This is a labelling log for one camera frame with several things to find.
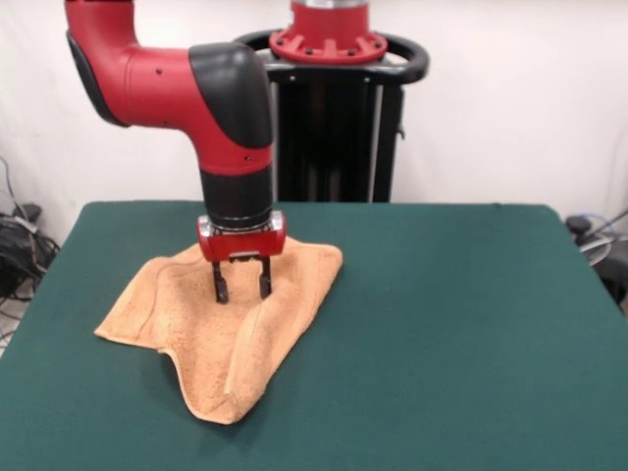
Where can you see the tan terry towel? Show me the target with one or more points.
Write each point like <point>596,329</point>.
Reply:
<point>206,343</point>

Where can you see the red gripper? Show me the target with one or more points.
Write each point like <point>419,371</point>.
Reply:
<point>243,243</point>

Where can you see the dark green table cloth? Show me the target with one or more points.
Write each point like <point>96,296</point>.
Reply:
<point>441,319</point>

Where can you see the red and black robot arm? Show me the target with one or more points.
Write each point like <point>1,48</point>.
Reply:
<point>196,108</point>

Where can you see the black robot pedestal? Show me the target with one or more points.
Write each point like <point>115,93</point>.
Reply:
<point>338,122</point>

